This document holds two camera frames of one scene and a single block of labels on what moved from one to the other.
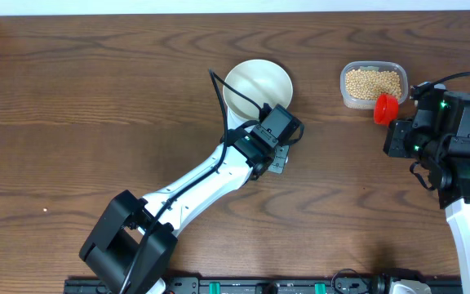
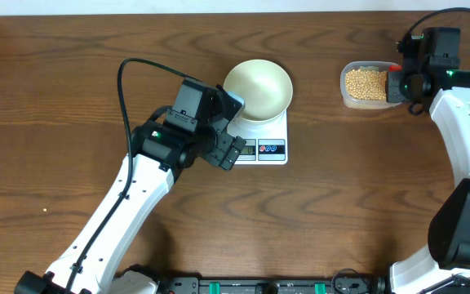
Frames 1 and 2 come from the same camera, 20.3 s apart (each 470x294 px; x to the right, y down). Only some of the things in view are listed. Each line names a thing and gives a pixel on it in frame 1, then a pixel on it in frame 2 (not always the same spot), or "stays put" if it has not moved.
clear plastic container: (361, 82) stays put
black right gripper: (393, 146) to (393, 93)
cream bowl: (263, 81) stays put
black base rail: (308, 285) stays put
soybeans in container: (365, 85) stays put
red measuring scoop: (386, 108) to (396, 67)
